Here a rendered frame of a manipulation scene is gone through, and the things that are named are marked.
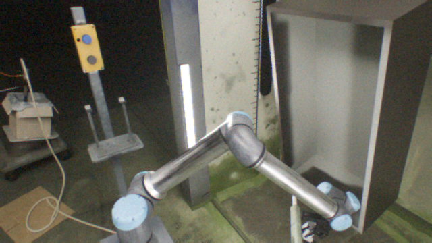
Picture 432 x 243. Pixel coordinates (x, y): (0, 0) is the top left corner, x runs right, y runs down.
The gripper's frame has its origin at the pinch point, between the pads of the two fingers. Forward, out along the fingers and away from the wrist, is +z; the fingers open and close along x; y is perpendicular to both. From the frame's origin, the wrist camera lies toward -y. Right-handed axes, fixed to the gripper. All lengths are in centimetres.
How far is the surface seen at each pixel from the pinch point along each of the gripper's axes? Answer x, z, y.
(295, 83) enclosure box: 51, -52, -46
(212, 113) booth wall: 69, 7, -72
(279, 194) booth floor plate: 84, 40, 19
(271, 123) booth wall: 111, 1, -22
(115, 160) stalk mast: 36, 69, -109
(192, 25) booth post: 59, -39, -117
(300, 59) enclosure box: 52, -64, -54
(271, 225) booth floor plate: 48, 44, 15
